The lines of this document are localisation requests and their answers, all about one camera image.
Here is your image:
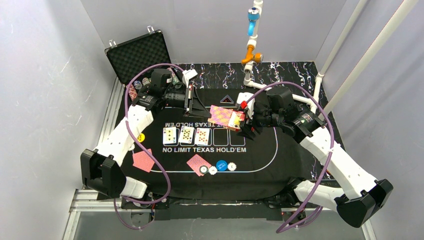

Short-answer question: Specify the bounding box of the red playing card box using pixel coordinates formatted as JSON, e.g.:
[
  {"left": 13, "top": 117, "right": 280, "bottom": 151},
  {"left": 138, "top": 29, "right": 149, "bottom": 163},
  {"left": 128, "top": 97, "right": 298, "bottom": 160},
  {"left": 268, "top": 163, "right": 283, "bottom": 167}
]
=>
[{"left": 227, "top": 111, "right": 246, "bottom": 132}]

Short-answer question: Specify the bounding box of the face-up diamond card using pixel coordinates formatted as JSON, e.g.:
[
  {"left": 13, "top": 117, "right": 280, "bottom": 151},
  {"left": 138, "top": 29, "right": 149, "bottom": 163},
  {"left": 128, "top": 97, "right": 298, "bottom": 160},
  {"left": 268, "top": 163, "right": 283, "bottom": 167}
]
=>
[{"left": 194, "top": 127, "right": 211, "bottom": 146}]

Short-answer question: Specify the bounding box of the face-up spade card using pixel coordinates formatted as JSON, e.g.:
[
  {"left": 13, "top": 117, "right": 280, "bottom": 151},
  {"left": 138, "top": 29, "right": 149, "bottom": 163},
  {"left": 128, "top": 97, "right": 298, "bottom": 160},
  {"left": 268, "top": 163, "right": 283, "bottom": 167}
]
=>
[
  {"left": 162, "top": 127, "right": 178, "bottom": 145},
  {"left": 178, "top": 126, "right": 195, "bottom": 144}
]

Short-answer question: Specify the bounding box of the white grey poker chip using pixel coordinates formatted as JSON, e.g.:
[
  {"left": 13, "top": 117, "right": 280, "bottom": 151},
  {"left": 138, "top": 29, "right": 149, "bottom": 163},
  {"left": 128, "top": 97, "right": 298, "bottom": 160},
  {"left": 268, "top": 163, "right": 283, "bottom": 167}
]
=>
[{"left": 227, "top": 162, "right": 237, "bottom": 172}]

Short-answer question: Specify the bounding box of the blue small blind button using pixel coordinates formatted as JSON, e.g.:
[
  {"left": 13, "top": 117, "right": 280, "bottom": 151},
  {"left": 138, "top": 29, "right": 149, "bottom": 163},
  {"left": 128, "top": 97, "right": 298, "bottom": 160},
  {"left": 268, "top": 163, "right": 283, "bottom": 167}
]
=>
[{"left": 215, "top": 159, "right": 228, "bottom": 172}]

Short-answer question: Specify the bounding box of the yellow big blind button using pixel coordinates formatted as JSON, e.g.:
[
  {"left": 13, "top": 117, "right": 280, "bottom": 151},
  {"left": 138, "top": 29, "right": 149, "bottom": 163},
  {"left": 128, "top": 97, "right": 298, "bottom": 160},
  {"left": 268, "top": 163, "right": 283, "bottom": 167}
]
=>
[{"left": 137, "top": 133, "right": 146, "bottom": 143}]

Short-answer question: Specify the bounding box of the red backed playing card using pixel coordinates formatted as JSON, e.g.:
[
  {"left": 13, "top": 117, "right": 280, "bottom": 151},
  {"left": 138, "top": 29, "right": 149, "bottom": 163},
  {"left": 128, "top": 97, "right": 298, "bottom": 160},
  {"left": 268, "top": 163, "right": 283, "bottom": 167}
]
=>
[{"left": 186, "top": 154, "right": 212, "bottom": 177}]

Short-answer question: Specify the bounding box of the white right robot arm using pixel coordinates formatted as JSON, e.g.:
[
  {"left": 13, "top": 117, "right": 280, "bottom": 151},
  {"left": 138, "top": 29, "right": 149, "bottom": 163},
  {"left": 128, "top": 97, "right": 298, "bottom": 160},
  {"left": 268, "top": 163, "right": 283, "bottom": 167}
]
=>
[{"left": 236, "top": 87, "right": 394, "bottom": 228}]

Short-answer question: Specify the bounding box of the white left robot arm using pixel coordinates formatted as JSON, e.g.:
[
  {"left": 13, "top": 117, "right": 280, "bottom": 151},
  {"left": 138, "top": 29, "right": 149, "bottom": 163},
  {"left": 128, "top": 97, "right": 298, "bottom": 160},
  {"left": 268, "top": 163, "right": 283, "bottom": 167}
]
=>
[{"left": 80, "top": 63, "right": 211, "bottom": 201}]

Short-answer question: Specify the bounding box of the red poker chip stack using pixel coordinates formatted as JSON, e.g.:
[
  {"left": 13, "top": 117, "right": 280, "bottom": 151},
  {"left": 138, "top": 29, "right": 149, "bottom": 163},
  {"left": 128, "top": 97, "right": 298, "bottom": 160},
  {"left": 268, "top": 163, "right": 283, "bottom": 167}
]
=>
[{"left": 127, "top": 84, "right": 138, "bottom": 101}]

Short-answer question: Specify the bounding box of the triangular all-in button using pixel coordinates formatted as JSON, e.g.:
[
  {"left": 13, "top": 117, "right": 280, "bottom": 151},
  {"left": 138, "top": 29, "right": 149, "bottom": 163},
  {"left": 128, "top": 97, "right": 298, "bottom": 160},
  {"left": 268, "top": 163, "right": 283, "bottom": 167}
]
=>
[{"left": 220, "top": 94, "right": 234, "bottom": 104}]

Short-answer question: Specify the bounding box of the black aluminium chip case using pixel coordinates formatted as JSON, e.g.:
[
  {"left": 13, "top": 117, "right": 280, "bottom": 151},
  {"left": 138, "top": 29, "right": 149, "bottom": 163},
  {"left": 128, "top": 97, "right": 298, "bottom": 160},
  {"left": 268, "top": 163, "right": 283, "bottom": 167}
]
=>
[{"left": 104, "top": 29, "right": 171, "bottom": 85}]

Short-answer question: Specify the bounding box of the black poker table mat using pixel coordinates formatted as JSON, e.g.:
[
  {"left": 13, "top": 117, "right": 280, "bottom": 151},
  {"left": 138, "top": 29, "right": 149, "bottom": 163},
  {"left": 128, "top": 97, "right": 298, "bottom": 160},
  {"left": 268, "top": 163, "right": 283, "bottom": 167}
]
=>
[{"left": 96, "top": 88, "right": 319, "bottom": 202}]

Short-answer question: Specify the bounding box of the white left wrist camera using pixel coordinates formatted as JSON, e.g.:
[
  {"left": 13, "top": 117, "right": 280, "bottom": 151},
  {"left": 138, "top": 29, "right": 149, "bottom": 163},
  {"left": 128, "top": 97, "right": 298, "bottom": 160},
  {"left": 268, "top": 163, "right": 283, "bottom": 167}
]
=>
[{"left": 181, "top": 69, "right": 198, "bottom": 88}]

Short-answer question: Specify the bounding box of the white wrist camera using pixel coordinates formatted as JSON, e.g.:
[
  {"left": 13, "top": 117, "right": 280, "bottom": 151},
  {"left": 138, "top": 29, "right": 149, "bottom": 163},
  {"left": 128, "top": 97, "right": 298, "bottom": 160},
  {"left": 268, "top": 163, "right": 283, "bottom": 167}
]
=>
[
  {"left": 181, "top": 69, "right": 198, "bottom": 88},
  {"left": 236, "top": 92, "right": 255, "bottom": 118}
]

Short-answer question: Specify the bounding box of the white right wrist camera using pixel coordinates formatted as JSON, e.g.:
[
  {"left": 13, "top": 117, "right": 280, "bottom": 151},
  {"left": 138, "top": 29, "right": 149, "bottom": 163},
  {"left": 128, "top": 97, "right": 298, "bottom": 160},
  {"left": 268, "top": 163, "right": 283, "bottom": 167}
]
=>
[{"left": 236, "top": 92, "right": 255, "bottom": 118}]

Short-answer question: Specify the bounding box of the white pvc pipe frame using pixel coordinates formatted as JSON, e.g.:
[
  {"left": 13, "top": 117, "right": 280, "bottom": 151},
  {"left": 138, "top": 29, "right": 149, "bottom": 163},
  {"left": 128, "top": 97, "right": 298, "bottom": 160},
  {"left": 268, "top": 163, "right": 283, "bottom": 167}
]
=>
[{"left": 242, "top": 0, "right": 417, "bottom": 113}]

